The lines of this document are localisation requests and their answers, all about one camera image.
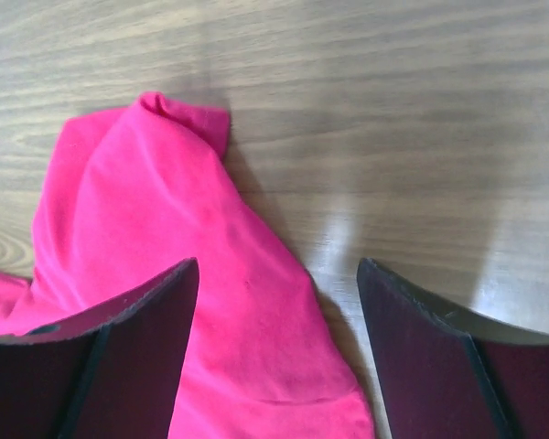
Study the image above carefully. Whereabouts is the pink t shirt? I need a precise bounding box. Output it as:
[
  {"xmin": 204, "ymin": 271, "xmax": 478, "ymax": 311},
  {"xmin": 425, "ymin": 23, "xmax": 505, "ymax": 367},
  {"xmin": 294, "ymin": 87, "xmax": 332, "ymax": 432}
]
[{"xmin": 0, "ymin": 93, "xmax": 374, "ymax": 438}]

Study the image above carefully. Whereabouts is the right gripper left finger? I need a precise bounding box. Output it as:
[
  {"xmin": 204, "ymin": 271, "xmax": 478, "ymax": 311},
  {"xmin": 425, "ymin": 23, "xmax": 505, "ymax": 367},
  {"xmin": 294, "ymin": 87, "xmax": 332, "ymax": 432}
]
[{"xmin": 0, "ymin": 259, "xmax": 199, "ymax": 438}]

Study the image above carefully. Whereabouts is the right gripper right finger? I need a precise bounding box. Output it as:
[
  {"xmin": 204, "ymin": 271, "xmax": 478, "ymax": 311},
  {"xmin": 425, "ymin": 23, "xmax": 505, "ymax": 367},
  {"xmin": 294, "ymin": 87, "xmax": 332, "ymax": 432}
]
[{"xmin": 357, "ymin": 258, "xmax": 549, "ymax": 438}]

